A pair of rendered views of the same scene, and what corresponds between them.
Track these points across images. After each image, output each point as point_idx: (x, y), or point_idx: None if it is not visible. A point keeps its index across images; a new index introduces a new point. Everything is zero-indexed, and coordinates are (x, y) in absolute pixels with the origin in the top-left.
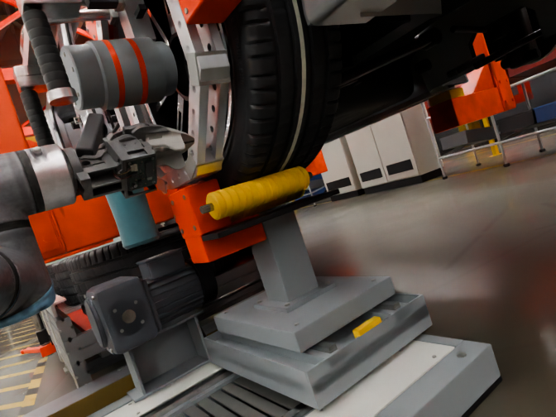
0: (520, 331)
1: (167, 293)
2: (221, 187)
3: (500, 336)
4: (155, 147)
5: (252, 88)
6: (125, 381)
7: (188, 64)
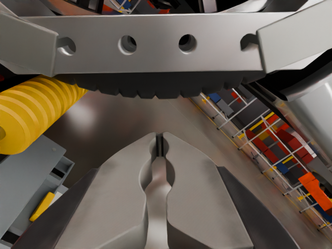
0: (87, 169)
1: None
2: None
3: (79, 171)
4: (146, 204)
5: (226, 85)
6: None
7: (312, 13)
